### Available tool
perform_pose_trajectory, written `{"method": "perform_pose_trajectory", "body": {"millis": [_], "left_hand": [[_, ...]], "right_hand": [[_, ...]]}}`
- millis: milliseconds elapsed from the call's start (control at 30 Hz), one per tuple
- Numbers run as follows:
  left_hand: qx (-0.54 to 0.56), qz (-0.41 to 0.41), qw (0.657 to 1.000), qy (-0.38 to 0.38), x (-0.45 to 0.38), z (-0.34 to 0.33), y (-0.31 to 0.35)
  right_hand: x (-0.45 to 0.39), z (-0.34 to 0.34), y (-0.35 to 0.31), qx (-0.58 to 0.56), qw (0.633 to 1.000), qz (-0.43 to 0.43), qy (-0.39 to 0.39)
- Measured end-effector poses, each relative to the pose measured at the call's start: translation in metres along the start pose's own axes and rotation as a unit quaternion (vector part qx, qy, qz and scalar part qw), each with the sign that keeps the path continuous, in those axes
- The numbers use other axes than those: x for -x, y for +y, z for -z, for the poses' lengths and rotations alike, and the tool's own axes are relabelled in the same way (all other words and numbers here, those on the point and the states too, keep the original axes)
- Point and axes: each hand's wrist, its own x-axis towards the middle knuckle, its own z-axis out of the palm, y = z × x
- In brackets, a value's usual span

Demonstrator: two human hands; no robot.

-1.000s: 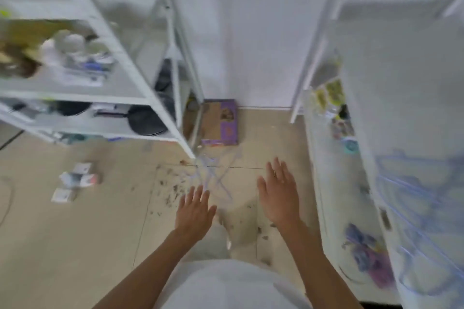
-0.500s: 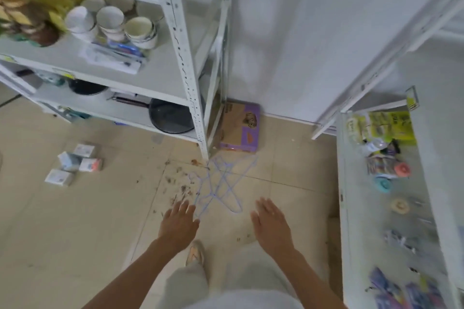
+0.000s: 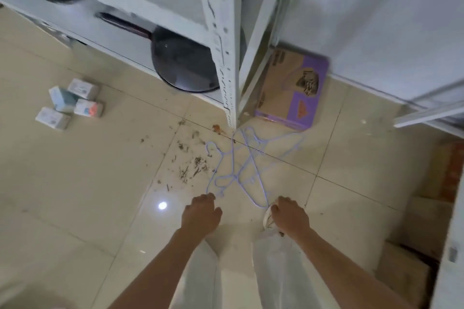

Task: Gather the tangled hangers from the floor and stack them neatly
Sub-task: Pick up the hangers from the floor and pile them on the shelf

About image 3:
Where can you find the person's right hand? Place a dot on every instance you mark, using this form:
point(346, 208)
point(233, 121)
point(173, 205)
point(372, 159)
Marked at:
point(291, 217)

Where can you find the person's left hand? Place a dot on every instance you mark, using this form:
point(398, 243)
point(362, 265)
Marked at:
point(200, 215)

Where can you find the person's right thumb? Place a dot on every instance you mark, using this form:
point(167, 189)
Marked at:
point(273, 212)

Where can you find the person's left thumb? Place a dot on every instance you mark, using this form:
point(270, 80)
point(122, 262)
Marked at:
point(218, 213)

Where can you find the person's right forearm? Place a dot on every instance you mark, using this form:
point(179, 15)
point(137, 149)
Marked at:
point(337, 272)

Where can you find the person's left forearm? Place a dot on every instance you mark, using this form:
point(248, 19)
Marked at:
point(165, 272)

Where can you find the scattered brown debris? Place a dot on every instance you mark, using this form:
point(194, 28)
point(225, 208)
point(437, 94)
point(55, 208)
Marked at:
point(194, 167)

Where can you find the white trousers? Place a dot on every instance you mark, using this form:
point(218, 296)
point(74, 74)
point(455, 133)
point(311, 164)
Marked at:
point(275, 276)

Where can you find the purple and brown cardboard box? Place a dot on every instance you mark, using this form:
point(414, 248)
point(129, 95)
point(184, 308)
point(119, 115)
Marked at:
point(290, 91)

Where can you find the plain brown cardboard box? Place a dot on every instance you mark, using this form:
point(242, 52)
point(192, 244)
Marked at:
point(429, 225)
point(404, 272)

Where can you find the black frying pan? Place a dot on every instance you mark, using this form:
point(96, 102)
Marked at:
point(185, 62)

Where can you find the small white and red carton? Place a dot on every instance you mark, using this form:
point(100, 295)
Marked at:
point(89, 108)

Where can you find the reddish brown cardboard box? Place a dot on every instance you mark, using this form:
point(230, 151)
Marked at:
point(447, 171)

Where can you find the white metal shelf rack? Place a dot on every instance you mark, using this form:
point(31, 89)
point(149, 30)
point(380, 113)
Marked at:
point(427, 115)
point(217, 11)

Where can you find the small teal carton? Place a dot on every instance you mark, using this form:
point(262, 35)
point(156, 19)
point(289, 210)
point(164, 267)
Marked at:
point(61, 99)

